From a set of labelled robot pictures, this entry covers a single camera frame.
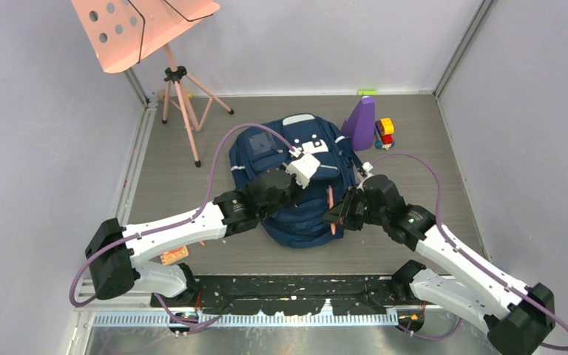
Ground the navy blue backpack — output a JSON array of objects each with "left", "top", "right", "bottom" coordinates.
[{"left": 229, "top": 113, "right": 362, "bottom": 249}]

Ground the pink music stand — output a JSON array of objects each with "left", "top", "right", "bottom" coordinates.
[{"left": 72, "top": 0, "right": 234, "bottom": 167}]

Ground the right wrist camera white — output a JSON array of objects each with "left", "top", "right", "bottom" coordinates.
[{"left": 357, "top": 162, "right": 373, "bottom": 189}]

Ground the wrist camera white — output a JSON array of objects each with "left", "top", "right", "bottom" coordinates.
[
  {"left": 357, "top": 162, "right": 373, "bottom": 189},
  {"left": 285, "top": 147, "right": 320, "bottom": 189}
]

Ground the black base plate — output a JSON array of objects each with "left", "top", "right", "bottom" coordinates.
[{"left": 149, "top": 274, "right": 430, "bottom": 316}]

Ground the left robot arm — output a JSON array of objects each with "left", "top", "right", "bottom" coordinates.
[{"left": 84, "top": 168, "right": 310, "bottom": 306}]

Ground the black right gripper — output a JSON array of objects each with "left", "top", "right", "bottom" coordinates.
[{"left": 320, "top": 186, "right": 388, "bottom": 231}]

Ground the toy block car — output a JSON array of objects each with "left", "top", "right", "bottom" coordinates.
[{"left": 374, "top": 118, "right": 395, "bottom": 150}]

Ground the purple cable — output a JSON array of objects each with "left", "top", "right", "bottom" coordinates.
[
  {"left": 69, "top": 123, "right": 302, "bottom": 337},
  {"left": 362, "top": 152, "right": 568, "bottom": 352}
]

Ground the orange spiral notepad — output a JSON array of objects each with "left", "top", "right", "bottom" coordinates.
[{"left": 160, "top": 246, "right": 189, "bottom": 266}]

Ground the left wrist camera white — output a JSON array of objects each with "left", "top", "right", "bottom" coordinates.
[{"left": 285, "top": 147, "right": 320, "bottom": 189}]

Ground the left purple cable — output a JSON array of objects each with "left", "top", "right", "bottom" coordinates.
[{"left": 69, "top": 123, "right": 302, "bottom": 337}]

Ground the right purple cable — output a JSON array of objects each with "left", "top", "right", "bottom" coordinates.
[{"left": 362, "top": 152, "right": 568, "bottom": 352}]

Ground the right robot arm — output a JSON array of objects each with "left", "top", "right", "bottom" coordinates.
[{"left": 322, "top": 175, "right": 555, "bottom": 354}]

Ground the purple metronome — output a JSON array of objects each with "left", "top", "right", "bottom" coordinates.
[{"left": 340, "top": 95, "right": 376, "bottom": 152}]

